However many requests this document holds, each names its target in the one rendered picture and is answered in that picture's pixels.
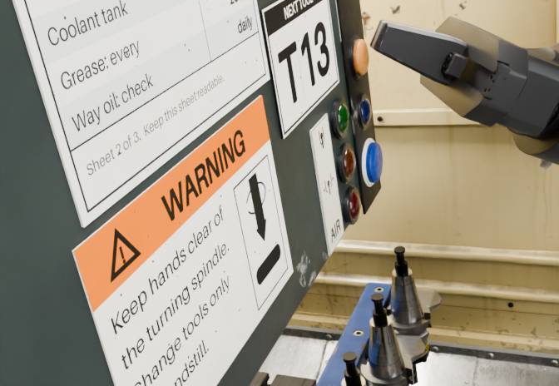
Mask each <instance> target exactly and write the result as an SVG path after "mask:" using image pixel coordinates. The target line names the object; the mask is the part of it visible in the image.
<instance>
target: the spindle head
mask: <svg viewBox="0 0 559 386"><path fill-rule="evenodd" d="M275 1H276V0H257V5H258V10H259V15H260V9H262V8H264V7H266V6H268V5H270V4H271V3H273V2H275ZM329 9H330V16H331V22H332V28H333V34H334V47H335V53H336V60H337V66H338V73H339V83H338V84H337V85H336V86H335V87H334V89H333V90H332V91H331V92H330V93H329V94H328V95H327V96H326V97H325V98H324V99H323V100H322V101H321V102H320V103H319V104H318V105H317V106H316V107H315V108H314V109H313V110H312V111H311V112H310V113H309V114H308V115H307V116H306V117H305V118H304V119H303V120H302V121H301V122H300V123H299V124H298V125H297V126H296V127H295V129H293V130H292V132H291V133H290V134H288V135H287V137H286V138H285V139H281V135H280V126H279V121H278V116H277V111H276V106H275V97H274V92H273V87H272V81H271V76H270V79H269V80H268V81H267V82H266V83H265V84H263V85H262V86H261V87H259V88H258V89H257V90H256V91H254V92H253V93H252V94H250V95H249V96H248V97H246V98H245V99H244V100H243V101H242V102H241V103H240V104H238V105H237V106H236V107H234V108H233V109H232V110H231V111H229V112H228V113H227V114H225V115H224V116H223V117H221V118H220V119H219V120H218V121H217V122H216V123H215V124H213V125H212V126H211V127H209V128H208V129H207V130H206V131H204V132H203V133H202V134H200V135H199V136H198V137H196V138H195V139H194V140H193V141H192V142H191V143H190V144H188V145H187V146H186V147H184V148H183V149H182V150H181V151H179V152H178V153H177V154H175V155H174V156H173V157H172V158H170V160H168V161H167V162H166V163H165V164H163V165H162V166H161V167H159V168H158V169H157V170H156V171H154V172H153V173H152V174H150V175H149V176H148V177H147V178H146V179H145V180H143V181H142V182H141V183H140V184H139V185H137V186H136V187H135V188H133V189H132V190H131V191H129V192H128V193H127V194H126V195H124V196H123V197H122V198H121V199H120V200H119V201H117V202H116V203H115V204H114V205H112V206H111V207H110V208H108V209H107V210H106V211H104V212H103V213H102V214H101V215H99V216H98V217H97V218H96V219H95V220H94V221H92V222H91V223H90V224H89V225H87V226H86V227H85V228H84V227H82V226H81V222H80V220H79V217H78V214H77V209H76V207H75V203H74V200H73V198H72V193H71V190H70V187H69V185H68V181H67V177H66V174H65V171H64V168H63V165H62V160H61V157H60V155H59V151H58V149H57V144H56V141H55V138H54V135H53V133H52V128H51V125H50V121H49V119H48V116H47V111H46V108H45V106H44V103H43V99H42V95H41V92H40V89H39V86H38V84H37V79H36V76H35V73H34V70H33V67H32V63H31V59H30V57H29V54H28V51H27V46H26V43H25V40H24V37H23V35H22V29H21V27H20V24H19V21H18V18H17V14H16V11H15V7H14V5H13V2H12V0H0V386H115V385H114V383H113V380H112V377H111V372H110V369H109V367H108V364H107V361H106V356H105V354H104V351H103V348H102V346H101V341H100V338H99V335H98V333H97V330H96V326H95V322H94V319H93V317H92V312H91V310H90V307H89V304H88V301H87V297H86V294H85V291H84V288H83V285H82V281H81V278H80V275H79V273H78V269H77V265H76V262H75V260H74V257H73V253H72V250H74V249H75V248H76V247H77V246H79V245H80V244H81V243H82V242H83V241H84V240H85V239H86V238H88V237H89V236H90V235H92V234H93V233H94V232H95V231H96V230H98V229H99V228H100V227H101V226H103V225H104V224H105V223H106V222H108V221H109V219H111V218H112V217H113V216H114V215H116V214H117V213H118V212H119V211H120V210H122V209H123V208H124V207H125V206H127V205H128V204H129V203H131V202H132V201H133V200H134V199H135V198H137V196H138V195H140V194H141V193H142V192H143V191H145V190H146V189H147V188H148V187H150V186H151V185H152V184H153V183H155V182H156V181H157V180H158V179H160V178H161V177H162V176H163V175H164V174H165V173H166V172H167V171H169V170H170V169H171V168H172V167H174V166H175V165H176V164H177V163H179V162H180V161H181V160H183V159H184V158H185V157H186V156H188V155H189V154H190V153H191V152H192V151H193V150H194V149H195V148H196V147H198V146H199V145H200V144H202V143H203V142H204V141H205V140H207V139H208V138H209V137H210V136H212V135H213V134H214V133H215V132H216V131H218V130H219V129H220V128H221V127H222V126H223V125H224V124H226V123H227V122H228V121H229V120H231V119H232V118H233V117H234V116H236V115H237V114H238V113H239V112H241V111H242V110H243V109H244V108H246V107H247V106H248V105H249V104H250V103H251V102H252V101H254V100H255V99H256V98H257V97H259V96H262V97H263V103H264V107H265V116H266V121H267V126H268V130H269V135H270V144H271V149H272V154H273V158H274V164H275V172H276V177H277V181H278V187H279V195H280V200H281V205H282V210H283V215H284V223H285V228H286V233H287V238H288V242H289V252H290V256H291V261H292V265H293V271H294V272H293V274H292V275H291V276H290V277H289V279H288V280H287V282H286V283H285V285H284V287H283V288H282V290H281V291H280V292H279V294H278V295H277V297H276V298H275V300H274V302H273V303H272V305H271V306H270V307H269V308H268V310H267V311H266V313H265V315H264V316H263V318H262V319H261V321H260V322H259V323H258V325H257V326H256V328H255V330H254V331H253V333H252V334H251V336H250V337H249V338H248V339H247V341H246V342H245V344H244V346H243V347H242V349H241V350H240V352H239V353H238V354H237V356H236V357H235V359H234V361H233V362H232V364H231V365H230V367H229V368H228V369H227V370H226V372H225V374H224V375H223V377H222V378H221V380H220V382H219V383H218V384H217V385H216V386H250V384H251V383H252V381H253V379H254V378H255V376H256V374H257V373H258V372H259V370H260V368H261V366H262V365H263V363H264V361H265V360H266V358H267V357H268V355H269V354H270V351H271V350H272V348H273V347H274V346H275V344H276V342H277V340H278V339H279V337H280V336H281V334H282V333H283V331H284V329H285V327H286V326H287V324H288V323H289V321H290V320H291V318H292V316H293V315H294V312H295V311H296V310H297V309H298V307H299V305H300V303H301V302H302V300H303V298H304V297H305V295H306V294H307V292H308V291H309V288H310V287H311V285H312V284H313V283H314V281H315V279H316V277H317V276H318V274H319V272H320V271H321V270H322V268H323V266H324V264H325V263H326V261H327V259H328V258H329V255H328V250H327V244H326V239H325V233H324V222H323V217H322V211H321V206H320V200H319V190H318V185H317V179H316V174H315V168H314V158H313V152H312V146H311V141H310V135H309V131H310V130H311V129H312V128H313V127H314V126H315V124H316V123H317V122H318V121H319V120H320V119H321V118H322V117H323V116H324V115H325V114H328V119H329V130H330V136H331V142H332V148H333V154H334V165H335V171H336V177H337V183H338V189H339V201H340V207H341V213H342V219H343V225H344V231H346V229H347V228H348V226H349V224H348V223H347V222H346V220H345V218H344V195H345V192H346V190H347V189H348V188H349V187H350V186H355V187H356V188H357V189H358V191H359V196H360V200H361V194H360V188H359V175H358V168H357V161H356V155H355V149H354V136H353V129H352V122H351V117H350V122H349V129H348V133H347V135H346V137H345V138H344V139H337V138H336V136H335V135H334V133H333V130H332V126H331V111H332V106H333V104H334V101H335V100H336V99H337V98H343V99H344V100H345V101H346V102H347V105H348V108H349V97H348V90H347V84H346V77H345V70H344V58H343V51H342V45H341V41H340V34H339V21H338V14H337V8H336V2H335V0H329ZM260 24H261V29H262V34H263V39H264V33H263V28H262V23H261V18H260ZM264 45H265V39H264ZM265 53H266V58H267V63H268V57H267V52H266V47H265ZM268 68H269V63H268ZM269 74H270V68H269ZM349 115H350V110H349ZM344 143H349V144H350V145H351V146H352V147H353V150H354V157H355V161H356V164H355V169H354V176H353V178H352V180H351V181H350V182H349V183H343V182H342V181H341V180H340V178H339V173H338V166H337V161H338V154H339V148H340V147H341V146H342V145H343V144H344ZM361 205H362V201H361Z"/></svg>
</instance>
